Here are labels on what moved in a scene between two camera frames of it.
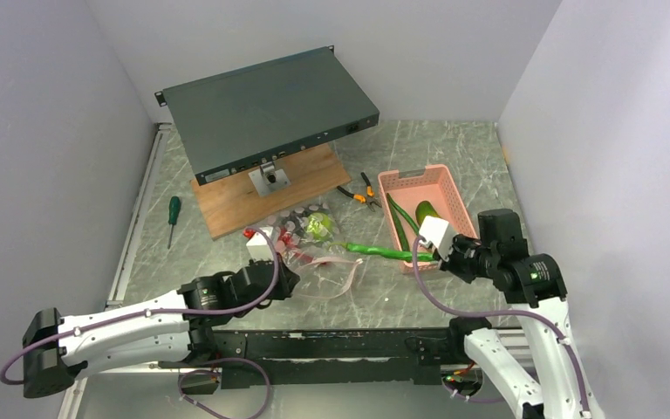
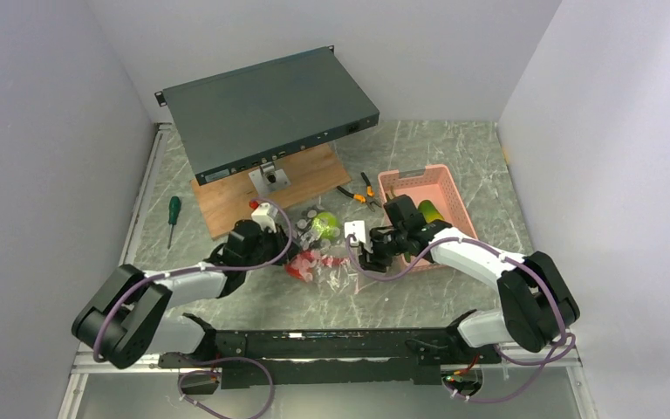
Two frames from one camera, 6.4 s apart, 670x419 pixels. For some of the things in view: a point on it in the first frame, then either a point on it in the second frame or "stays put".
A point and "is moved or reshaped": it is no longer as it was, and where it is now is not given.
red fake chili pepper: x=285 y=238 is moved or reshaped
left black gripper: x=289 y=279 -> x=280 y=238
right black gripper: x=451 y=264 -> x=370 y=258
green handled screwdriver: x=174 y=217 stays put
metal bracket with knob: x=268 y=178 stays put
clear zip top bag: x=301 y=235 is moved or reshaped
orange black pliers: x=369 y=200 stays put
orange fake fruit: x=424 y=209 stays put
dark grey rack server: x=236 y=120 stays put
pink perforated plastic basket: x=433 y=183 stays put
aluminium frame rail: x=73 y=402 stays put
